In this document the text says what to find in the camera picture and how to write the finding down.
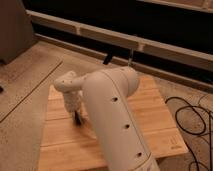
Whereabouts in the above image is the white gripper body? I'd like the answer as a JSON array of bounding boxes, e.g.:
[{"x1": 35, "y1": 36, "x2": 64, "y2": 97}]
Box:
[{"x1": 63, "y1": 91, "x2": 82, "y2": 113}]

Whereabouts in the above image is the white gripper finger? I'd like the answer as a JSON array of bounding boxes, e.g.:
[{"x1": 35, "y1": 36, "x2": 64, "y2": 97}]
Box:
[{"x1": 71, "y1": 112, "x2": 75, "y2": 122}]

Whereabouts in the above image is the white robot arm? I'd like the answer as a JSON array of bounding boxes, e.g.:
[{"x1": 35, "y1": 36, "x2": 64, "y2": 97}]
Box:
[{"x1": 54, "y1": 66, "x2": 160, "y2": 171}]

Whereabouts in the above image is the wooden board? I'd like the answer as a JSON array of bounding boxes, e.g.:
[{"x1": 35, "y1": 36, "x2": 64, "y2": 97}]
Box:
[{"x1": 38, "y1": 75, "x2": 188, "y2": 171}]

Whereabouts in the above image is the beige cabinet at left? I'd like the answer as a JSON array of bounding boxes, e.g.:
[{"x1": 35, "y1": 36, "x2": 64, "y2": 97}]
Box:
[{"x1": 0, "y1": 0, "x2": 37, "y2": 64}]

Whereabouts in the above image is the black cable on floor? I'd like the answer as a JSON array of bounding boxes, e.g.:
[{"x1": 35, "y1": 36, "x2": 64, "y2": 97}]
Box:
[{"x1": 164, "y1": 95, "x2": 213, "y2": 171}]

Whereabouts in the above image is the white window rail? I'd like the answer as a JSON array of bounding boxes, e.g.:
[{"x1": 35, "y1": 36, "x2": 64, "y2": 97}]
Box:
[{"x1": 27, "y1": 10, "x2": 213, "y2": 72}]

